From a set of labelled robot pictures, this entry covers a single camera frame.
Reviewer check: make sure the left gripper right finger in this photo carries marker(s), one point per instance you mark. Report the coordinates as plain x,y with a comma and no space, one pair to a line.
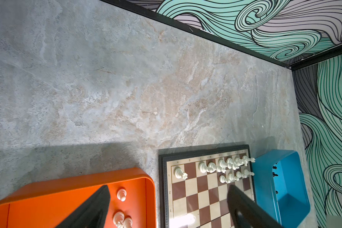
247,214

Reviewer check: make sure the white pawn in orange tray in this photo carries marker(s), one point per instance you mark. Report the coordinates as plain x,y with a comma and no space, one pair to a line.
121,194

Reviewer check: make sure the orange plastic tray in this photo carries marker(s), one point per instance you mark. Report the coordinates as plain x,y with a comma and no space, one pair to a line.
45,204

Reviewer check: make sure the blue plastic tray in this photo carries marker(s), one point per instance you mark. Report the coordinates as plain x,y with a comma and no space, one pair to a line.
280,188

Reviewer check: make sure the brown cream chess board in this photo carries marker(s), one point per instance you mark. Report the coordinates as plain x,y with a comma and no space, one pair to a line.
201,200

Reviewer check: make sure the white rook on board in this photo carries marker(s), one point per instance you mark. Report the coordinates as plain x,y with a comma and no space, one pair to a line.
180,174

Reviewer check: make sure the white piece in orange tray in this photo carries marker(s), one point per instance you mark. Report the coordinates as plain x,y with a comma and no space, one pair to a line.
128,222
118,219

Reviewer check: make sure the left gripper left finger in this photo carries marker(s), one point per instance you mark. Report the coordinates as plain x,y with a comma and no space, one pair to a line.
91,213

